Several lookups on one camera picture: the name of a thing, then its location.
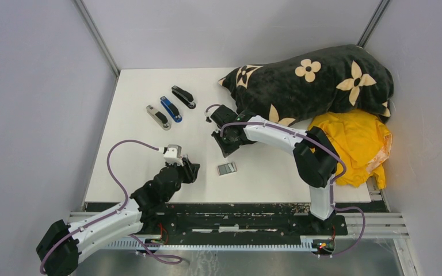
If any staple box with staples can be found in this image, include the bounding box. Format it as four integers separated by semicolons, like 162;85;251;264
217;162;238;176

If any beige stapler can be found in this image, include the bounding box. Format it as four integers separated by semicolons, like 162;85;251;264
146;105;171;131

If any black stapler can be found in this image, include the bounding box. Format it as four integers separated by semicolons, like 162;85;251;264
172;86;196;109

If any blue stapler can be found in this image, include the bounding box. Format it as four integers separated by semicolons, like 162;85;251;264
160;96;182;123

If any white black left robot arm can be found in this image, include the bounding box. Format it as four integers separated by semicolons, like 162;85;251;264
36;158;201;275

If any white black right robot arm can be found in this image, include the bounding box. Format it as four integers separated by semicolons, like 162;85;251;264
204;104;344;235

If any black floral plush pillow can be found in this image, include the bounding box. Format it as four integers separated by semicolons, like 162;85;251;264
218;44;394;126

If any yellow crumpled cloth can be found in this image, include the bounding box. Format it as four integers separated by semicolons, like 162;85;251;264
310;109;393;189

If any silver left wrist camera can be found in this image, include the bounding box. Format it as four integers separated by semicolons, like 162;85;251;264
158;144;184;166

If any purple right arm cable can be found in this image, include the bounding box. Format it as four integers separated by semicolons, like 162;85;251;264
205;103;367;258

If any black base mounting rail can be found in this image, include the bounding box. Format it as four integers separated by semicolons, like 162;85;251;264
83;201;390;247

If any white slotted cable duct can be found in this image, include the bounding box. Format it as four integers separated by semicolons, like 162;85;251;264
103;236;333;254

